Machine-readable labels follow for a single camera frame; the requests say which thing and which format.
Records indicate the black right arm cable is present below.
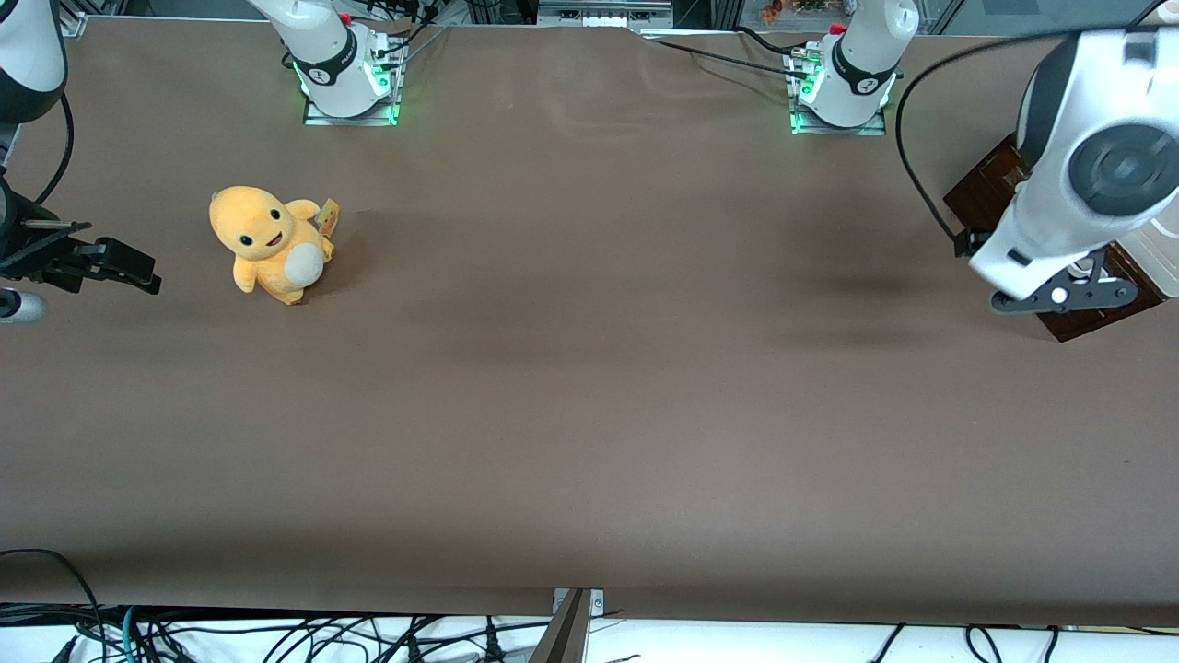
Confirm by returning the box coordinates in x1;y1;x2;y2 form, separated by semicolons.
33;90;76;207

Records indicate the black base cable bundle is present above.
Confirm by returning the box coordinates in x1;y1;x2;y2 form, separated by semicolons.
355;0;452;71

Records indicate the dark camera mount pole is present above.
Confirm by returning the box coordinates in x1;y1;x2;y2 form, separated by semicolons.
527;589;593;663

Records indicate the brown table cover sheet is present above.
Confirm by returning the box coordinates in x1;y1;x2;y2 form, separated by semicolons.
0;17;1179;629

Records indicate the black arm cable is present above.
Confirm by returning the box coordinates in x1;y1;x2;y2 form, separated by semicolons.
895;0;1167;243
33;90;76;207

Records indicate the black looped floor cable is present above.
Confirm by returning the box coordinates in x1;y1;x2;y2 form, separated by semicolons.
0;548;104;663

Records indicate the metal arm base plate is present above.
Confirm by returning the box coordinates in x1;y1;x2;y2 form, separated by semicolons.
789;99;889;137
302;92;403;128

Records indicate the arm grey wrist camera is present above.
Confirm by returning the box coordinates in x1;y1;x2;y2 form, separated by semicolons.
990;262;1140;316
0;287;46;324

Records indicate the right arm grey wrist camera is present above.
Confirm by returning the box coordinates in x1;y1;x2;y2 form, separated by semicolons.
0;287;46;324

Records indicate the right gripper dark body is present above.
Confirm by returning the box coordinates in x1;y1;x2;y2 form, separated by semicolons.
0;175;73;296

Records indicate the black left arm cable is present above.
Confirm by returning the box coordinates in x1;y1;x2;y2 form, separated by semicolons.
895;0;1167;243

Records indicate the grey electronics box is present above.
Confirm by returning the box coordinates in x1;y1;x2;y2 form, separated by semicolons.
537;0;675;29

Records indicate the yellow plush toy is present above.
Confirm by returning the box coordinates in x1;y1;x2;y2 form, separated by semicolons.
208;185;341;307

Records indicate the grey metal mount bracket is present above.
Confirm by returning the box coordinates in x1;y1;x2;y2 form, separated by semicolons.
551;587;606;618

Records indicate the short black table cable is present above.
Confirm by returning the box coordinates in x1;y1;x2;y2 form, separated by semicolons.
732;25;805;59

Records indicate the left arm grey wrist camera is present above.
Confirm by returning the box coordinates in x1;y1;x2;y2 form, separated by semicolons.
990;262;1140;316

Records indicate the dark wood drawer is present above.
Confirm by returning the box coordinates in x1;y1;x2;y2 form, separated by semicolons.
943;173;1163;343

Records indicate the beige drawer cabinet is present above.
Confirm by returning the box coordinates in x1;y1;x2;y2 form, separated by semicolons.
943;0;1179;343

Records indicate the long black table cable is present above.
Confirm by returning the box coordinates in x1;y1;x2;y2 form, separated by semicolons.
642;35;812;82

